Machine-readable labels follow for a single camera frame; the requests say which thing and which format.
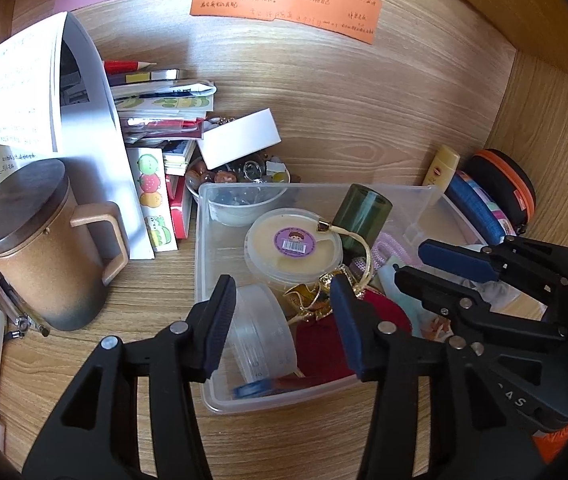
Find brown ceramic mug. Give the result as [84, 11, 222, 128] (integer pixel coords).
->
[0, 158, 131, 332]

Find glass bowl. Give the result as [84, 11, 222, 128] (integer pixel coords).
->
[186, 155, 291, 227]

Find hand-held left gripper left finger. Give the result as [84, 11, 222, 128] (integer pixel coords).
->
[21, 274, 237, 480]

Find blue zip pouch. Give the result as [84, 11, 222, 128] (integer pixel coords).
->
[445, 170, 507, 246]

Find small yellow bottle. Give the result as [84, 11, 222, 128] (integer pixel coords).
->
[423, 144, 461, 192]

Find black orange zip case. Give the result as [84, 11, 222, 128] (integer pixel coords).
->
[464, 149, 537, 233]

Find white printed papers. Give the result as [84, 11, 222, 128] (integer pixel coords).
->
[0, 11, 70, 153]

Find clear plastic storage box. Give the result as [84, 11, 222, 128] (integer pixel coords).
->
[194, 182, 490, 416]

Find red pencil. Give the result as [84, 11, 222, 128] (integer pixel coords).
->
[103, 59, 157, 73]

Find white cardboard box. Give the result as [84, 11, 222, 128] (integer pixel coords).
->
[198, 108, 282, 167]

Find fruit print card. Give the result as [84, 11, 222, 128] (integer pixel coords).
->
[126, 146, 172, 253]

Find black metal pen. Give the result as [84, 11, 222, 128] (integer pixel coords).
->
[0, 269, 51, 342]

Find mint green tube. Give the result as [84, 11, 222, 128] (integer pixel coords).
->
[379, 262, 440, 341]

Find frosted white round container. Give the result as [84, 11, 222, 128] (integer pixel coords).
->
[226, 282, 299, 386]

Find orange paper note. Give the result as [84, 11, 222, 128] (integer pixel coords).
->
[189, 0, 382, 46]

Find person's right forearm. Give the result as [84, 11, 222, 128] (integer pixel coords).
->
[534, 410, 568, 466]

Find stack of booklets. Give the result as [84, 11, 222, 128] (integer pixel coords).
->
[106, 67, 217, 141]

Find grey drawstring pouch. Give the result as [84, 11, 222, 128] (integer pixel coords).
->
[464, 242, 535, 311]

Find red velvet pouch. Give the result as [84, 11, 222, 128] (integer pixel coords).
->
[284, 220, 412, 383]

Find dark green cylinder jar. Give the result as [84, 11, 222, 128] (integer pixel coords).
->
[331, 184, 394, 253]

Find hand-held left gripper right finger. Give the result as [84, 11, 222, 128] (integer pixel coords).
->
[329, 275, 550, 480]

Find cream pudding cup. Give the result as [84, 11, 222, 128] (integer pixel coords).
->
[243, 208, 344, 301]

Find red white small box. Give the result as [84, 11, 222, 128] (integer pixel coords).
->
[164, 140, 197, 241]

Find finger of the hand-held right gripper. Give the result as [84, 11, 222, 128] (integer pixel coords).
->
[394, 265, 567, 353]
[418, 236, 568, 306]

